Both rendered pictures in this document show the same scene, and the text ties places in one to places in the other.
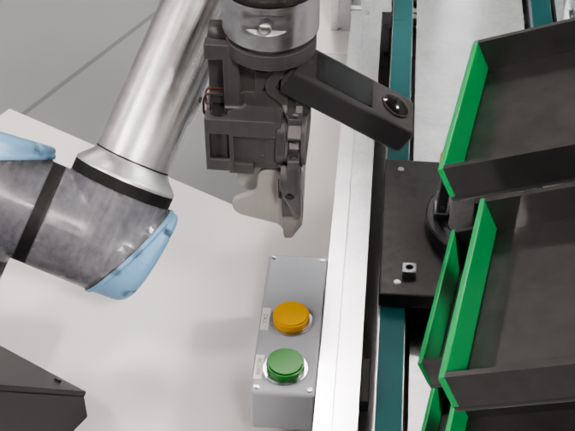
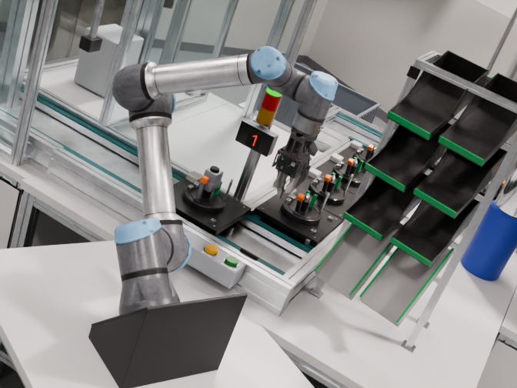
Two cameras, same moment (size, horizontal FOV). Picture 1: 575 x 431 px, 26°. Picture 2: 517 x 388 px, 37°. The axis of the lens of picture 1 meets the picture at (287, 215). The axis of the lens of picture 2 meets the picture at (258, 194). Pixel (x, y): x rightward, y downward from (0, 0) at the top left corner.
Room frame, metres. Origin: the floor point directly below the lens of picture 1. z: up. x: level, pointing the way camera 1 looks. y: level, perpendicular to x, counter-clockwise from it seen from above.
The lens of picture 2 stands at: (0.44, 1.87, 2.12)
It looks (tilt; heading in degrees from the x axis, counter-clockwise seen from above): 26 degrees down; 283
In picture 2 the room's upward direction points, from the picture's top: 21 degrees clockwise
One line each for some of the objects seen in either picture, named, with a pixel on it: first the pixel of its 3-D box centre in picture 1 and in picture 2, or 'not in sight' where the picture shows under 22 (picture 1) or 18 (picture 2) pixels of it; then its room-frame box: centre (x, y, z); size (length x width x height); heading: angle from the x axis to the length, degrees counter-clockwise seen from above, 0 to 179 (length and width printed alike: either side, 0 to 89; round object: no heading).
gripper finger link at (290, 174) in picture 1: (290, 170); (298, 172); (0.79, 0.00, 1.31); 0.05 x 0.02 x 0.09; 175
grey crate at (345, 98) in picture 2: not in sight; (315, 105); (1.28, -2.31, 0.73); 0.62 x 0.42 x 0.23; 175
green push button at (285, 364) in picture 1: (285, 367); (231, 262); (0.88, 0.00, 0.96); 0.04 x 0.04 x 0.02
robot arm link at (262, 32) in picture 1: (269, 10); (308, 124); (0.81, 0.01, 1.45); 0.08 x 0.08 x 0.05
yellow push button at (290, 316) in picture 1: (291, 319); (211, 250); (0.95, 0.00, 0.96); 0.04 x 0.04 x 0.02
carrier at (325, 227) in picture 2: not in sight; (304, 203); (0.82, -0.47, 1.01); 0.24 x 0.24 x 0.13; 85
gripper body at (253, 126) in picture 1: (262, 94); (296, 151); (0.81, 0.02, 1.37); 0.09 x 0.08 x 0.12; 85
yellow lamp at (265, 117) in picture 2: not in sight; (265, 115); (1.02, -0.34, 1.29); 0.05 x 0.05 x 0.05
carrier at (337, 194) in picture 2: not in sight; (330, 184); (0.80, -0.71, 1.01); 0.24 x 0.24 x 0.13; 85
